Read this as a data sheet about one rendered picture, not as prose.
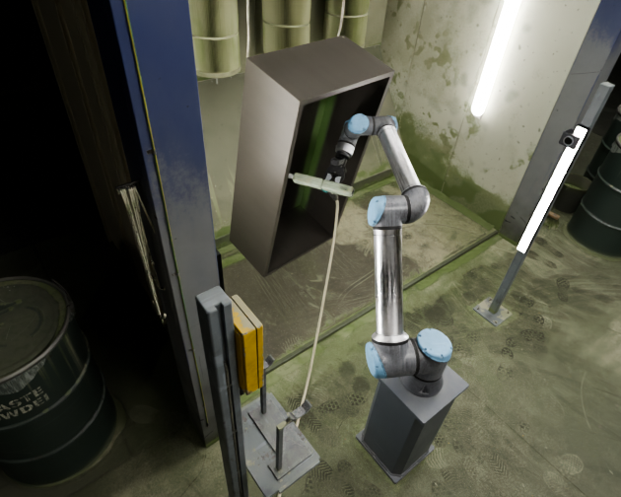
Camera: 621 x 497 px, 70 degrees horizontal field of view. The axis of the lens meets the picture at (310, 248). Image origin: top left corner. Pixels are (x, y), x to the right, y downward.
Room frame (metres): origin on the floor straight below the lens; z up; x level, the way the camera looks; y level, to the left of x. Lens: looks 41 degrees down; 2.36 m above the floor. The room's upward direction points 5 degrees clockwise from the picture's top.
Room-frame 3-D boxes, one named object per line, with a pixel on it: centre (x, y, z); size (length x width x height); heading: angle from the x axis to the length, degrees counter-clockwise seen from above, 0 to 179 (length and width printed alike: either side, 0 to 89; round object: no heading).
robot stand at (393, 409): (1.12, -0.54, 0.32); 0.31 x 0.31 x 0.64; 41
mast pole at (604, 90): (2.14, -1.33, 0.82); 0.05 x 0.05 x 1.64; 41
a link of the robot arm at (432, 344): (1.12, -0.53, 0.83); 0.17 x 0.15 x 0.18; 102
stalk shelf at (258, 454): (0.72, 0.09, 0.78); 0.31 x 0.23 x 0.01; 41
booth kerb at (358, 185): (2.99, 0.14, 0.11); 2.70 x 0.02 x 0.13; 131
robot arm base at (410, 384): (1.12, -0.54, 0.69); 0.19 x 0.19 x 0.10
